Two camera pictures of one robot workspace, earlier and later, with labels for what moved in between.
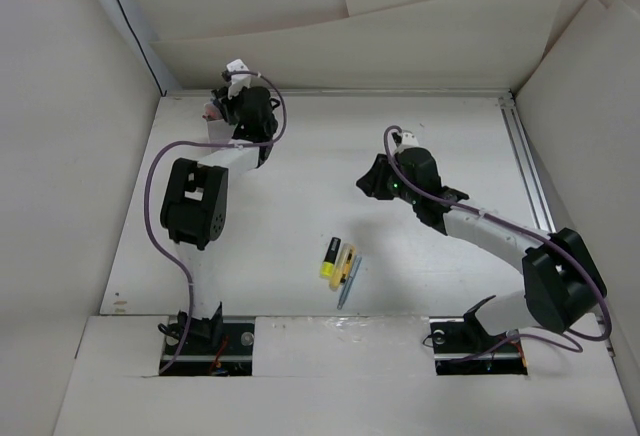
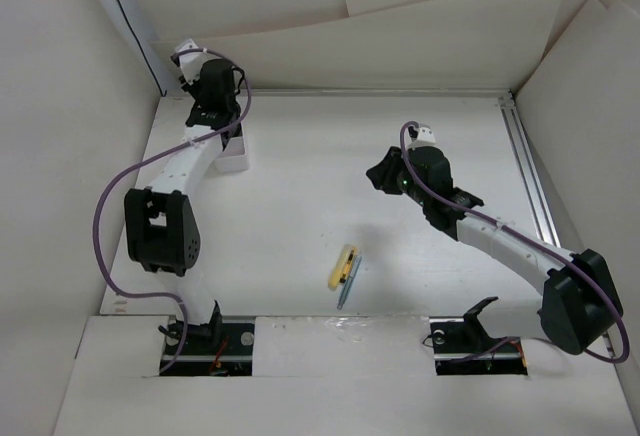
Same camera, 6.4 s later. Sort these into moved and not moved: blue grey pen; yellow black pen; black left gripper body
Moved: black left gripper body
Not moved: blue grey pen; yellow black pen
